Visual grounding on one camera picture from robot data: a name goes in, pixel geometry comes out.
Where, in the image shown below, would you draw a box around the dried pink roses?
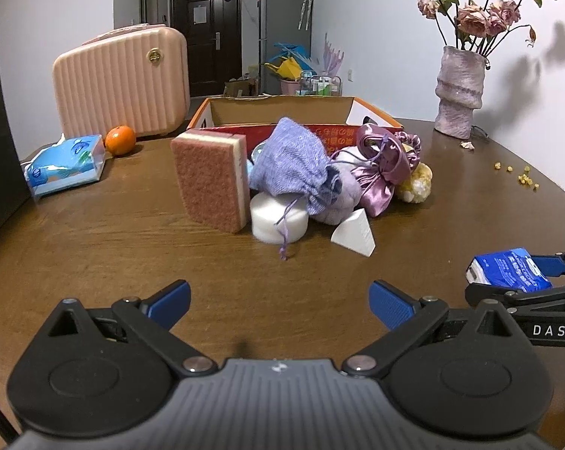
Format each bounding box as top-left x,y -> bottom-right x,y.
417,0 -> 556,58

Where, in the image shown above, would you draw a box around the cardboard box on floor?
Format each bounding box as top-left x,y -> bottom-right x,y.
223,77 -> 259,98

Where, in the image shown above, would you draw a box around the light blue tissue pack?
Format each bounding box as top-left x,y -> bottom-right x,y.
23,135 -> 105,197

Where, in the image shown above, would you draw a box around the yellow bag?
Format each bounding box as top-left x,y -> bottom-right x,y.
264,56 -> 303,81

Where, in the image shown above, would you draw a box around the orange fruit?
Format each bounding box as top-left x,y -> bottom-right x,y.
104,125 -> 137,156

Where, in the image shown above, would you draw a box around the pink textured vase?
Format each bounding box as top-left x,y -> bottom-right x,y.
435,46 -> 487,141

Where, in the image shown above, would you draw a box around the wire rack with bottles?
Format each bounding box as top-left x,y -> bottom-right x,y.
297,71 -> 342,96

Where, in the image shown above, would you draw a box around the yellow white plush toy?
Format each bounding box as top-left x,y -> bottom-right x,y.
394,160 -> 433,204

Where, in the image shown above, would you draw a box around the blue handkerchief tissue pack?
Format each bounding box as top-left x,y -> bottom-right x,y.
465,248 -> 552,293

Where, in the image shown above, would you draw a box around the white round sponge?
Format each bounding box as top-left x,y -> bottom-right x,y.
250,192 -> 309,245

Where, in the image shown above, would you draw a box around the iridescent mesh shower puff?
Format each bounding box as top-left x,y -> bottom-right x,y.
248,142 -> 265,171

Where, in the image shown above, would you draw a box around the orange cardboard box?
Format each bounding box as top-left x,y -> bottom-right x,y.
189,96 -> 402,153

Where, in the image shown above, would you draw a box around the purple satin scrunchie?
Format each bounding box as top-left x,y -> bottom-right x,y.
395,131 -> 422,171

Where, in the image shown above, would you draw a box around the pink ribbed suitcase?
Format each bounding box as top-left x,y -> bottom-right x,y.
51,23 -> 190,138

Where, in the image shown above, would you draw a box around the light purple plush cloth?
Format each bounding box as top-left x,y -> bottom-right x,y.
312,163 -> 363,225

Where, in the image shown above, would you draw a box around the yellow crumbs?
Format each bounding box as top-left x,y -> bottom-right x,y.
493,162 -> 540,191

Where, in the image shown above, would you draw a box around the white triangular sponge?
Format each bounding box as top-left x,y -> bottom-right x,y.
331,208 -> 376,257

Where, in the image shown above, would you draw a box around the grey refrigerator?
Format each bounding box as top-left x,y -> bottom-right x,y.
258,0 -> 311,95

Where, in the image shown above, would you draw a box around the lavender knit drawstring pouch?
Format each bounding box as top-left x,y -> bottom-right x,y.
247,115 -> 343,261

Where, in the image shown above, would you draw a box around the dark entrance door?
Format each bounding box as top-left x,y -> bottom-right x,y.
169,0 -> 243,96

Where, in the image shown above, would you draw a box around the white umbrella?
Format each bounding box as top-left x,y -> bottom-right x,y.
298,0 -> 313,30

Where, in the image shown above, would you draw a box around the pink scouring sponge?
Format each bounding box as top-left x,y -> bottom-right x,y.
171,129 -> 250,234

